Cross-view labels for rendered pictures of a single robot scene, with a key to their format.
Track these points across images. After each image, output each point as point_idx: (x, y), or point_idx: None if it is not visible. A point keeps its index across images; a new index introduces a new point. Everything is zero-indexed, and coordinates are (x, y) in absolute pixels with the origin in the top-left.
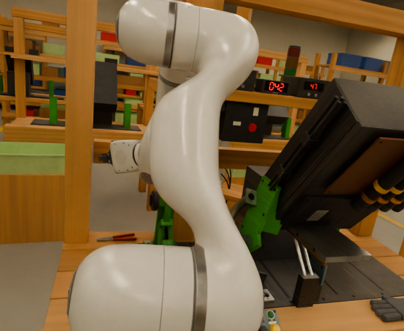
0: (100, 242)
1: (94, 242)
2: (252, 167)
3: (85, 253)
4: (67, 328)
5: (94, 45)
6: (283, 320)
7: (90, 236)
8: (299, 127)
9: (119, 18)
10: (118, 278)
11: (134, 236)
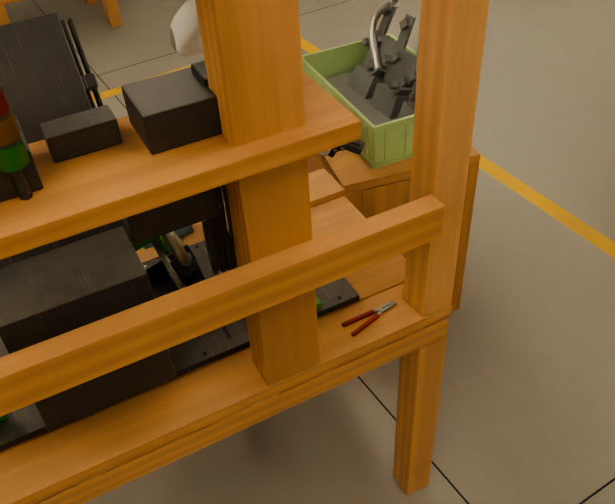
0: (387, 302)
1: (394, 300)
2: (136, 264)
3: (389, 278)
4: (324, 194)
5: (420, 21)
6: None
7: (411, 311)
8: (86, 94)
9: None
10: None
11: (349, 334)
